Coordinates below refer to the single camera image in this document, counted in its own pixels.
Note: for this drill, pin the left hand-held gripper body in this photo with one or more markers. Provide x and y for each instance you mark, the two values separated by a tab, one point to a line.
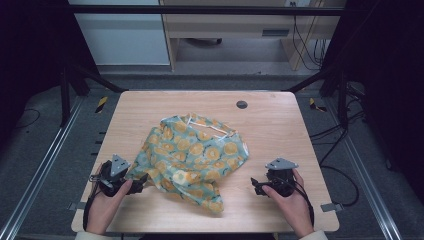
115	166

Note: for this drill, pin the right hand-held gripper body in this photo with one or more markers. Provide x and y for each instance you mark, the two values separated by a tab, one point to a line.
280	176

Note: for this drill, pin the teal orange-print fabric bag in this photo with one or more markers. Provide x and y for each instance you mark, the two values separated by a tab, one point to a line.
190	156

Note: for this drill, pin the person's right hand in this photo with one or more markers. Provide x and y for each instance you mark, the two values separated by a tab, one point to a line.
295	210

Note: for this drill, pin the person's left hand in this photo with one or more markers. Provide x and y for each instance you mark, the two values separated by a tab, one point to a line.
101	211

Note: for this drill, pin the yellow black striped tape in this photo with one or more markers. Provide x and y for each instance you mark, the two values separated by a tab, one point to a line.
101	104
315	105

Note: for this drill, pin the grey round table grommet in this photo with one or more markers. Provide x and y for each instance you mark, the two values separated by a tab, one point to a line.
242	104

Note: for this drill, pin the white cabinet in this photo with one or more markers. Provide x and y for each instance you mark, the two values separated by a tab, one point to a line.
123	40

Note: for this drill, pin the light wooden desk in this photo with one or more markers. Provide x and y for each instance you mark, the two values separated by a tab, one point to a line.
226	25

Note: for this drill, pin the grey metal table bracket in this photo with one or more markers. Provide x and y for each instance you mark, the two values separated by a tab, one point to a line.
76	206
331	207

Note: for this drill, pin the aluminium floor rail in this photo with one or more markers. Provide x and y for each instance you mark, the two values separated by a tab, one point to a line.
40	173
366	180

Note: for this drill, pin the black frame strut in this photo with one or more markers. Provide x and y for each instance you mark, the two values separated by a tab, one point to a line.
65	96
341	100

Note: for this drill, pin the black horizontal frame bar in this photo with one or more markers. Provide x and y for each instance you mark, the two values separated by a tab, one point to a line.
206	10

